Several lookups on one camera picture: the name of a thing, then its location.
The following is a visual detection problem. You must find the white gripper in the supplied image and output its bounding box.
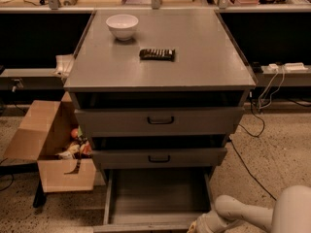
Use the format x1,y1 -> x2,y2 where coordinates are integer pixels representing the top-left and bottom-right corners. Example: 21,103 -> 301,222
188,211 -> 237,233

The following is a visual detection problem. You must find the grey bottom drawer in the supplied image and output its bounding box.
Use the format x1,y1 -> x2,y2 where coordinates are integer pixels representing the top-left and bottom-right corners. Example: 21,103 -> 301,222
93,167 -> 211,233

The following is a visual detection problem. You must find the grey drawer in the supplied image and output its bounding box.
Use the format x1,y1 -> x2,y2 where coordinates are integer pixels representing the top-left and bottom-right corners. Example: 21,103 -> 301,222
93,167 -> 211,233
92,148 -> 226,169
75,107 -> 244,138

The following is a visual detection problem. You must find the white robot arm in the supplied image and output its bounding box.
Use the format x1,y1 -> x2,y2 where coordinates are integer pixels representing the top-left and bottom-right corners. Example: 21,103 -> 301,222
187,185 -> 311,233

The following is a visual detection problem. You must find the grey middle drawer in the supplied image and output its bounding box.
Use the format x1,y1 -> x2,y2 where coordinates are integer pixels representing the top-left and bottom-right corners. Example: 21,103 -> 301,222
92,148 -> 226,169

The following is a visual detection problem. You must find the grey top drawer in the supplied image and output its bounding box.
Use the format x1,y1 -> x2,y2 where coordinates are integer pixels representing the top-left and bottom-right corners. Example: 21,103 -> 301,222
75,107 -> 244,138

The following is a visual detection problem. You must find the grey drawer cabinet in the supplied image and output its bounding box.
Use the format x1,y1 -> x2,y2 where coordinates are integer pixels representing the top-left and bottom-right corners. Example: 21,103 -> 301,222
63,7 -> 258,180

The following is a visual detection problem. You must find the orange toy fruit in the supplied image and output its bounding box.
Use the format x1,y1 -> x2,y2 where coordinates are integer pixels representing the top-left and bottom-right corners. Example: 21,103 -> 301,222
71,128 -> 79,139

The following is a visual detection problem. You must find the dark chocolate bar wrapper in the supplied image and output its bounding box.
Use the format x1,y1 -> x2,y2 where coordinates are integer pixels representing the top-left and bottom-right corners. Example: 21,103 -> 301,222
139,49 -> 176,61

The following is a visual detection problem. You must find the white power strip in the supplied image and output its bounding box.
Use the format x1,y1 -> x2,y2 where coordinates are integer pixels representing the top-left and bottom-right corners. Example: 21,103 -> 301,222
284,62 -> 307,72

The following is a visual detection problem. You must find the open cardboard box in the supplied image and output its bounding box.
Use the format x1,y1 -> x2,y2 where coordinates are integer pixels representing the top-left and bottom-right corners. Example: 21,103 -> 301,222
4,93 -> 96,192

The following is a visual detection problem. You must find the white ceramic bowl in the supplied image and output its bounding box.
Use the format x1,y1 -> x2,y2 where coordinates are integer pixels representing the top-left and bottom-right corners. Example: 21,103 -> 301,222
106,15 -> 139,41

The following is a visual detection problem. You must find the black floor cable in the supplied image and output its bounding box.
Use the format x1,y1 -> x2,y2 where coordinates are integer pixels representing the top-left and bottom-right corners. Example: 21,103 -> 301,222
228,100 -> 278,202

